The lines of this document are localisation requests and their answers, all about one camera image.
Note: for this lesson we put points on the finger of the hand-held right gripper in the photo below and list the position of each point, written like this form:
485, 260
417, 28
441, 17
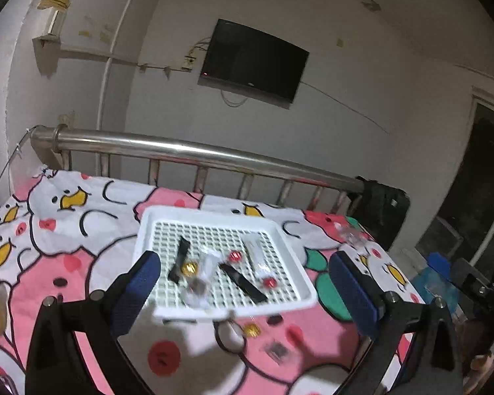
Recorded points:
469, 273
438, 262

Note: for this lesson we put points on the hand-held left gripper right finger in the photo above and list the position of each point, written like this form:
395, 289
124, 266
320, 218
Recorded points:
352, 290

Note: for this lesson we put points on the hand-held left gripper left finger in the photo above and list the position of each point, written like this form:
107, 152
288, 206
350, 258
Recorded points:
136, 292

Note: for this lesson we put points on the black snack packet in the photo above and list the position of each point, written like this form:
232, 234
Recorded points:
243, 284
180, 261

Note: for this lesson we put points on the gold foil candy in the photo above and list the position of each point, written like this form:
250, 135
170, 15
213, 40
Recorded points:
189, 268
252, 330

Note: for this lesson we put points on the clear-wrapped brown snack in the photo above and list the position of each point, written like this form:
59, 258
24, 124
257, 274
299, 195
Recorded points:
276, 349
196, 287

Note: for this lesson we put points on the long white snack packet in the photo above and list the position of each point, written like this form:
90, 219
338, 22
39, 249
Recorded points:
209, 261

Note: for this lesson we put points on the red foil candy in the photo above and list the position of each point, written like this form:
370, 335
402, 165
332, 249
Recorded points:
235, 256
270, 282

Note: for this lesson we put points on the white perforated plastic tray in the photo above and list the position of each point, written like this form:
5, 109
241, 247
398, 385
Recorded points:
226, 230

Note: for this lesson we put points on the person's right hand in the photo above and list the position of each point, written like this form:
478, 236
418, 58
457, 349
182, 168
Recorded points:
481, 363

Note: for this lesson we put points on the clear plastic wrapper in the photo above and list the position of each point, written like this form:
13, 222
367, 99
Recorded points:
351, 235

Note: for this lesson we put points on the black bag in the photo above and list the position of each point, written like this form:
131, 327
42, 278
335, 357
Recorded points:
383, 210

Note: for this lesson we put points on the dark doorway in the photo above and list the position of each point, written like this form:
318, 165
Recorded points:
473, 181

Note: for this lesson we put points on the metal bed headboard rail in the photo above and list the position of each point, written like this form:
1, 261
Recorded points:
189, 146

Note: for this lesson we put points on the wall power socket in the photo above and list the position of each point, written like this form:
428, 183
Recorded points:
188, 61

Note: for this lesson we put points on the wall-mounted black television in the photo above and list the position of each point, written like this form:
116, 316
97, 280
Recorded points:
253, 59

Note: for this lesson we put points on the white wall box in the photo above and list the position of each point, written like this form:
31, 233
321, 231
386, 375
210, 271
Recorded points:
53, 14

